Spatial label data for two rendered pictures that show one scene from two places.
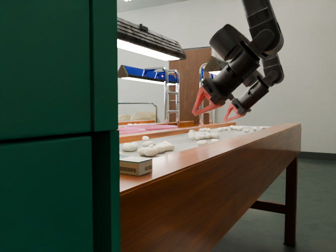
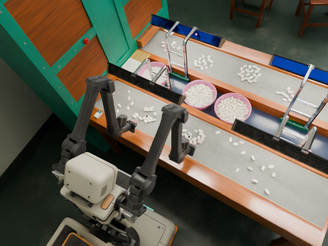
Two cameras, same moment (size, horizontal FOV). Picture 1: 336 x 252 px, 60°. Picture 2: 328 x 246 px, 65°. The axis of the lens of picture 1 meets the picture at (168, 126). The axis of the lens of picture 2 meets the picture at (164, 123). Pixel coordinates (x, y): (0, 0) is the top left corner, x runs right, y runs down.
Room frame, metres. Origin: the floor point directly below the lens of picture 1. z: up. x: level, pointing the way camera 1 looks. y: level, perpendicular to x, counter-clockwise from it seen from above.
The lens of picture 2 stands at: (1.21, -0.96, 2.41)
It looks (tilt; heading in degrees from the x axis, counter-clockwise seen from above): 60 degrees down; 105
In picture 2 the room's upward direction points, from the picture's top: 15 degrees counter-clockwise
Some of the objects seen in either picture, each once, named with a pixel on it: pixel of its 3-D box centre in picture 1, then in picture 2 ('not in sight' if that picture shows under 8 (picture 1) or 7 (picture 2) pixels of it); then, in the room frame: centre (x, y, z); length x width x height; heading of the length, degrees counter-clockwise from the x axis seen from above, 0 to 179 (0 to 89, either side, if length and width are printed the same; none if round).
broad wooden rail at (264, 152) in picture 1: (255, 158); (182, 165); (1.09, -0.33, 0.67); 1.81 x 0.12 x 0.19; 149
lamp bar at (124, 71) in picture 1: (151, 76); (321, 73); (1.97, 0.11, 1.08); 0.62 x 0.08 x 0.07; 149
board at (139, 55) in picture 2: not in sight; (133, 64); (0.66, 0.56, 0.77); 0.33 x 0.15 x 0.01; 59
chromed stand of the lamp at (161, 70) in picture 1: (161, 102); (307, 100); (1.93, 0.04, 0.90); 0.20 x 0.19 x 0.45; 149
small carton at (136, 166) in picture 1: (129, 164); (98, 114); (0.43, 0.06, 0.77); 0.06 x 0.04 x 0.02; 59
